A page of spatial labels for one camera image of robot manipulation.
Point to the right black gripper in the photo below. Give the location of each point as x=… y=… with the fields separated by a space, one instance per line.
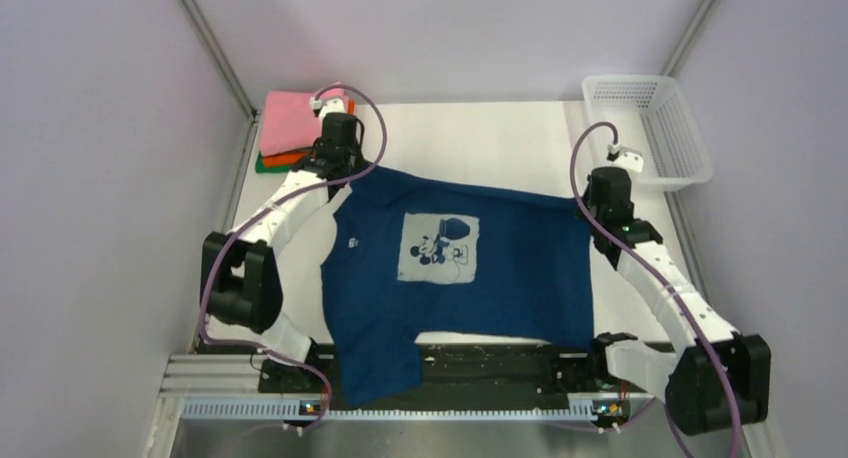
x=588 y=192

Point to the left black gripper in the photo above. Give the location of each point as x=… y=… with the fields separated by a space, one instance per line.
x=359 y=160

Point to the blue mickey print t-shirt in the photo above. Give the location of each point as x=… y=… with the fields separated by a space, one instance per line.
x=414 y=255

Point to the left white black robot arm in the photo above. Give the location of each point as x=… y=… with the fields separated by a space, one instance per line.
x=241 y=299

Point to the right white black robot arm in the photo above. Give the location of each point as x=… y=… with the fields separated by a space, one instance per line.
x=714 y=377

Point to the orange folded t-shirt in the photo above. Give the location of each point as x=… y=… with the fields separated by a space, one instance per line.
x=287 y=131

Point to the pink folded t-shirt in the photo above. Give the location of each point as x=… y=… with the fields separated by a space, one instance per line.
x=335 y=100

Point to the green folded t-shirt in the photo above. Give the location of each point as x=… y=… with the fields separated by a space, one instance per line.
x=280 y=163

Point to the white plastic basket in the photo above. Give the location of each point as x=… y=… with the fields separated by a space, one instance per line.
x=654 y=118

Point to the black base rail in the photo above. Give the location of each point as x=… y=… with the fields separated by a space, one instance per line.
x=456 y=378

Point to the white slotted cable duct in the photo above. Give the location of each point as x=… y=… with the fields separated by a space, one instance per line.
x=280 y=409

